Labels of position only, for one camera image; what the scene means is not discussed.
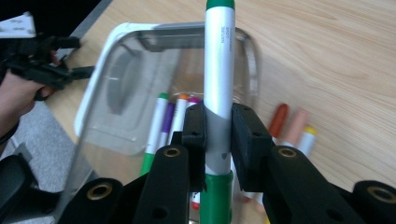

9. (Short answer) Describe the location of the orange marker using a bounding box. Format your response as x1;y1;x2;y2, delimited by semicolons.
167;93;191;146

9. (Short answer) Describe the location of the dark green marker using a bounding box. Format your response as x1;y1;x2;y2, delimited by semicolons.
199;0;236;224

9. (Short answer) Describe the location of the transparent storage box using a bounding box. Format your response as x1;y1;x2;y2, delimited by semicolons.
50;21;261;224

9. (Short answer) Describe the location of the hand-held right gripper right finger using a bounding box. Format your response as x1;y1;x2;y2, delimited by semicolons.
231;103;276;192

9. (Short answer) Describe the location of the magenta marker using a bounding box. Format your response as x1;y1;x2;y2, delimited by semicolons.
186;96;202;108

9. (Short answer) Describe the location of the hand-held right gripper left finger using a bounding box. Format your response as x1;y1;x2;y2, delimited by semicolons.
181;103;207;192

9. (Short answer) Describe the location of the yellow marker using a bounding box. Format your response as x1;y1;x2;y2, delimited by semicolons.
297;125;318;158

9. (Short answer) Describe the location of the peach marker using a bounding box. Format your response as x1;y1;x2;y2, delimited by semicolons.
279;109;311;148

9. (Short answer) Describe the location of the white box lid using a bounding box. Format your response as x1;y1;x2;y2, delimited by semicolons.
74;21;181;157

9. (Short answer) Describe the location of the light green marker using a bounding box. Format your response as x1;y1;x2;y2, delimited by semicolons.
139;92;171;176

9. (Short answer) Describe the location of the reddish brown marker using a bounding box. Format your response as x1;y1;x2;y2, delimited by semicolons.
268;103;290;144

